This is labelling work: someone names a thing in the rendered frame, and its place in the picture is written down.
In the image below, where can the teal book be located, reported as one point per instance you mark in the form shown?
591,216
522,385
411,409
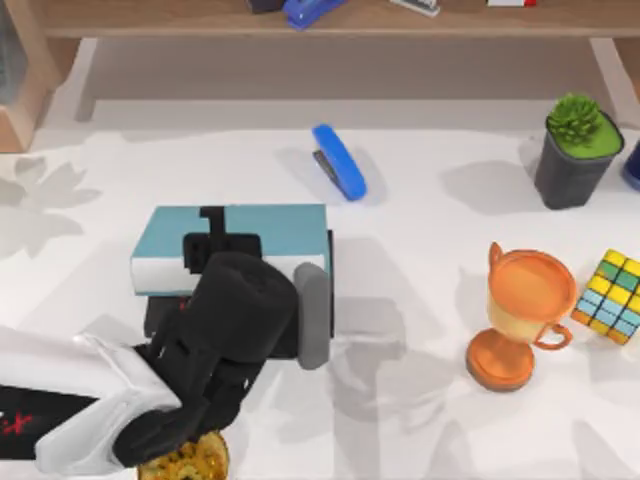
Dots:
280,235

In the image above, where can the dark blue book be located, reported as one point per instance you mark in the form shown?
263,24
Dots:
160,320

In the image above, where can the blue stapler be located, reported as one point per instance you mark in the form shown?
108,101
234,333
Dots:
342,165
307,10

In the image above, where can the wooden shelf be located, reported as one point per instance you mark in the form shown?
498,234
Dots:
350,55

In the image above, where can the dark box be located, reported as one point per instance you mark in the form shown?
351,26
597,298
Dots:
262,4

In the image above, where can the brown bread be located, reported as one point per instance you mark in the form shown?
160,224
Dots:
190,462

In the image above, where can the white and grey box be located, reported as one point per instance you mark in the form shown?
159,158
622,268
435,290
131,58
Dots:
417,5

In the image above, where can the orange trophy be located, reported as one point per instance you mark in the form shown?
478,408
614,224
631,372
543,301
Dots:
525,295

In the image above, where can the green plant in grey pot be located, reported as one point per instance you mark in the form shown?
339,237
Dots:
570,165

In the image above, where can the red and white box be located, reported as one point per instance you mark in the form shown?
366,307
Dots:
512,2

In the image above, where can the coloured puzzle cube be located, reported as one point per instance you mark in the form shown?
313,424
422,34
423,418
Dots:
612,300

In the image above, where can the dark blue cup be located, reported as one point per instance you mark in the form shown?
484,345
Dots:
634,170

